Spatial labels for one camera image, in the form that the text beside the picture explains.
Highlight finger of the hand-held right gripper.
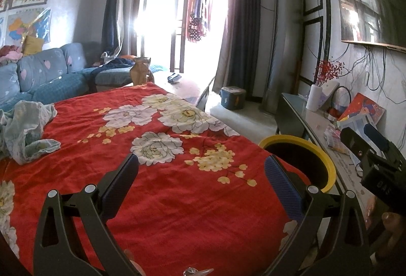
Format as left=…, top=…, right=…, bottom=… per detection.
left=340, top=128, right=381, bottom=166
left=362, top=124, right=398, bottom=154

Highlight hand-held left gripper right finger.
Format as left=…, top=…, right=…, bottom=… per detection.
left=264, top=154, right=371, bottom=276

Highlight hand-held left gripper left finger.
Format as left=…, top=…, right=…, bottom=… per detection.
left=33, top=152, right=141, bottom=276

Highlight yellow trash bin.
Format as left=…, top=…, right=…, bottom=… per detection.
left=258, top=135, right=336, bottom=194

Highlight person's right hand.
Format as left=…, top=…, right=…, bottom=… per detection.
left=381, top=211, right=406, bottom=232

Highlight white blue paper packet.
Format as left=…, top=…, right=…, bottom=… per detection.
left=336, top=114, right=379, bottom=135

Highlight pastel coloured packet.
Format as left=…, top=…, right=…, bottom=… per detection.
left=324, top=125, right=347, bottom=150

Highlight red picture book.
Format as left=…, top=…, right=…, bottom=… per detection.
left=338, top=93, right=386, bottom=124

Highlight white vase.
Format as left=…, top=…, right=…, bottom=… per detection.
left=306, top=84, right=324, bottom=112

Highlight glass top television cabinet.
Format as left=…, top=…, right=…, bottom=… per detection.
left=274, top=92, right=406, bottom=264

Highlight red floral blanket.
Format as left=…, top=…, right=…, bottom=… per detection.
left=0, top=83, right=318, bottom=276

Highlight red berry branches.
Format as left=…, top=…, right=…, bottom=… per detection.
left=314, top=60, right=345, bottom=87

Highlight blue storage box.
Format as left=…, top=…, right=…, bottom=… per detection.
left=220, top=86, right=247, bottom=111

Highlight pale green cloth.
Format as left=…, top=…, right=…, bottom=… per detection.
left=0, top=100, right=61, bottom=165

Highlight wooden coffee table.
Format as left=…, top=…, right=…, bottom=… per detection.
left=122, top=71, right=217, bottom=112

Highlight standing air conditioner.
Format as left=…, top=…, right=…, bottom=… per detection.
left=262, top=0, right=302, bottom=116

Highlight blue patterned sofa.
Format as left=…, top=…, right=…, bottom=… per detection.
left=0, top=43, right=167, bottom=109

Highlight grey curtain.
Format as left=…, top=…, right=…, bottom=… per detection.
left=216, top=0, right=264, bottom=102

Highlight yellow cushion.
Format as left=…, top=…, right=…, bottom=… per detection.
left=23, top=35, right=45, bottom=57

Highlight pink clothes pile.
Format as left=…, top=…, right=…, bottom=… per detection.
left=0, top=45, right=23, bottom=63

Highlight dark blue curtain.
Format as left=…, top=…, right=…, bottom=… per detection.
left=101, top=0, right=125, bottom=55

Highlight hanging clothes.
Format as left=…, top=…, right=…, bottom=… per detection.
left=187, top=0, right=212, bottom=43

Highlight country map poster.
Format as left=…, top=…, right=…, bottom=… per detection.
left=6, top=8, right=52, bottom=44

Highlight brown framed glass door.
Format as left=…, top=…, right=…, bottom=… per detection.
left=127, top=0, right=231, bottom=74

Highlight black ring stand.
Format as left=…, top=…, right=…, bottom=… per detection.
left=327, top=86, right=351, bottom=120

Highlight black wall cables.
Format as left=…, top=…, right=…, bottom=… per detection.
left=330, top=42, right=406, bottom=105

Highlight wall television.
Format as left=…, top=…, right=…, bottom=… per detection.
left=333, top=0, right=406, bottom=52

